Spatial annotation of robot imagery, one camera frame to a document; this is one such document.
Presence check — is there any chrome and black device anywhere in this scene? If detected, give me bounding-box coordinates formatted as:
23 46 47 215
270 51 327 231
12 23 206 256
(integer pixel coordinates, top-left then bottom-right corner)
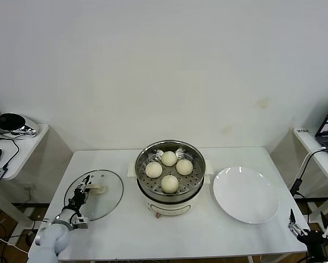
0 112 41 136

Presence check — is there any glass pot lid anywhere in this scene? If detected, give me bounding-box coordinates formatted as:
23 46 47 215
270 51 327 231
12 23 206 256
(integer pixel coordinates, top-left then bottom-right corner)
65 169 125 222

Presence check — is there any white side table with devices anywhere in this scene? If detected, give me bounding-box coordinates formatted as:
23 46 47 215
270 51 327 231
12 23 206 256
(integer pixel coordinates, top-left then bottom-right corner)
0 123 49 242

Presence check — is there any white side table with laptop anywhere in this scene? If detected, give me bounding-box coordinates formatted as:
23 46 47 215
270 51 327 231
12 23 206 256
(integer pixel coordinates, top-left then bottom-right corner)
292 127 328 239

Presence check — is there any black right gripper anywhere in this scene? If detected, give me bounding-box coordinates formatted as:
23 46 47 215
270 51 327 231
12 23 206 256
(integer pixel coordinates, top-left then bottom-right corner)
288 208 328 263

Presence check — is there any white round plate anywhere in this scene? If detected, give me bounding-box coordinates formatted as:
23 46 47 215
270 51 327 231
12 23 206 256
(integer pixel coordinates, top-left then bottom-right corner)
212 166 280 225

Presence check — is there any black cable with adapter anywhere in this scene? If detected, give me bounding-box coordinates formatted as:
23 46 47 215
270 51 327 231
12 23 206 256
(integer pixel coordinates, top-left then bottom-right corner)
289 152 318 198

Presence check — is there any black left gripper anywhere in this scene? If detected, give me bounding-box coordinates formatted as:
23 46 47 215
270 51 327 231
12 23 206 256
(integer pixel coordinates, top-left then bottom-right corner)
66 175 93 211

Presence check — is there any thin black cable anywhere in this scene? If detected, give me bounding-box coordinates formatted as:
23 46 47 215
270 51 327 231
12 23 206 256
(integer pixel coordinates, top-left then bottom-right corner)
0 136 19 170

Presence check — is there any perforated steel steamer basket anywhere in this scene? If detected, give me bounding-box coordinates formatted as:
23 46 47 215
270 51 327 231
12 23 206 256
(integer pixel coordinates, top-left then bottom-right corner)
135 140 207 196

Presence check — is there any white steamed baozi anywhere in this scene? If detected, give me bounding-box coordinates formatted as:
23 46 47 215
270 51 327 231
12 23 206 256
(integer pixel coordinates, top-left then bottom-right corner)
175 159 193 176
160 174 179 193
161 151 178 167
145 161 163 178

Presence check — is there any cream electric cooker pot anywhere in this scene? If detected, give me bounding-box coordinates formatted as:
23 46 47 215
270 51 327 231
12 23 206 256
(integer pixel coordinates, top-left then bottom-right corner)
127 160 213 220

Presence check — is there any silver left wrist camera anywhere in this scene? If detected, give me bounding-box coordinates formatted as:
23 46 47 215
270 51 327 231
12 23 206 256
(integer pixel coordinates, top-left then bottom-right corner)
70 215 89 230

